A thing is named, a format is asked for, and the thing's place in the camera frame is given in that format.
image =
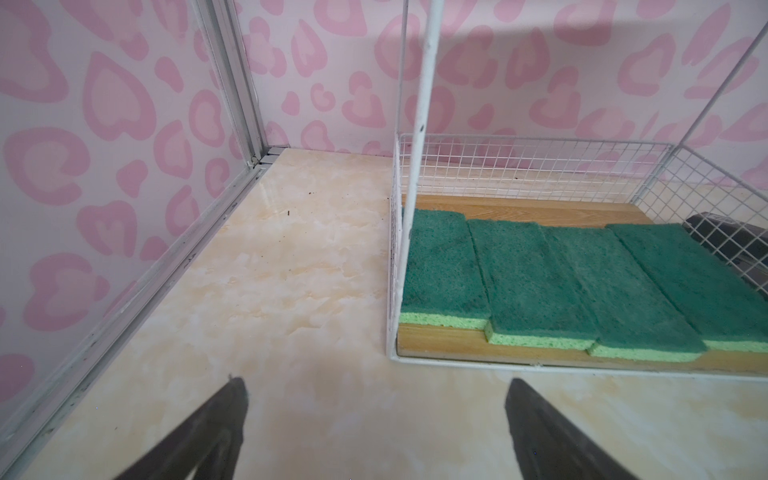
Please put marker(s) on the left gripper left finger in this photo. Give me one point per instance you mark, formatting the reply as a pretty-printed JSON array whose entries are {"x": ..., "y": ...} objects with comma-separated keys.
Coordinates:
[{"x": 206, "y": 445}]

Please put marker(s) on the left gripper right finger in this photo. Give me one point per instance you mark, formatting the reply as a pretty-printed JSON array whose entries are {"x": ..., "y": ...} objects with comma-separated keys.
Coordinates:
[{"x": 548, "y": 445}]

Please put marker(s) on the black stapler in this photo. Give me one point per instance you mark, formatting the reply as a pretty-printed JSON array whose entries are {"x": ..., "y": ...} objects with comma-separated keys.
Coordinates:
[{"x": 740, "y": 245}]

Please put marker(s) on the white wire wooden shelf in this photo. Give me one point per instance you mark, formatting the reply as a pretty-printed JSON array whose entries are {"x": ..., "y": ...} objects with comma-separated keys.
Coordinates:
[{"x": 580, "y": 186}]

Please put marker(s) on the green sponge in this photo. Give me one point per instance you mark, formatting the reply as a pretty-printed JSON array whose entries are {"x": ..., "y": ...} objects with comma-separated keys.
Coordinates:
[
  {"x": 535, "y": 299},
  {"x": 726, "y": 313},
  {"x": 635, "y": 320},
  {"x": 443, "y": 284}
]

